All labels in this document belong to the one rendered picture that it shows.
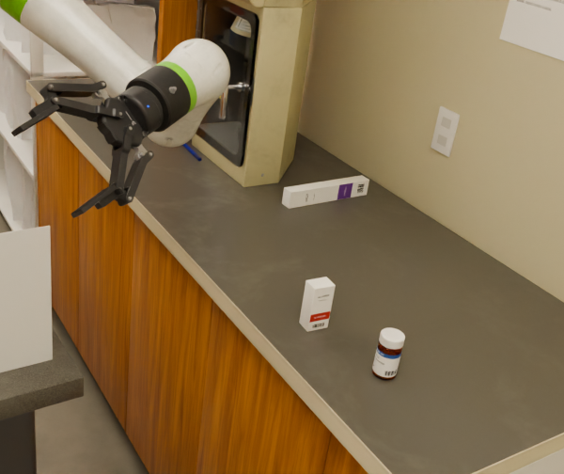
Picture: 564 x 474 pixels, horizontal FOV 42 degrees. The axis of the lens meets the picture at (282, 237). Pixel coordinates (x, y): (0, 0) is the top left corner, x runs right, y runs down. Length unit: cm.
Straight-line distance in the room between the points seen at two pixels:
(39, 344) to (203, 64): 53
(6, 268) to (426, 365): 75
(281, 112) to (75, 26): 72
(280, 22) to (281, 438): 99
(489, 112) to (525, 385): 72
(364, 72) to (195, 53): 103
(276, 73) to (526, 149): 64
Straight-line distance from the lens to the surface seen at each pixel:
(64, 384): 126
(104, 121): 113
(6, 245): 116
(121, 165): 111
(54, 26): 140
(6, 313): 122
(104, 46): 137
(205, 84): 123
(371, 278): 163
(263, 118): 192
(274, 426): 149
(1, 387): 126
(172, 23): 215
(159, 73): 119
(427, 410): 129
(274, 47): 187
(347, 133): 228
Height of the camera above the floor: 173
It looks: 27 degrees down
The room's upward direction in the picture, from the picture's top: 8 degrees clockwise
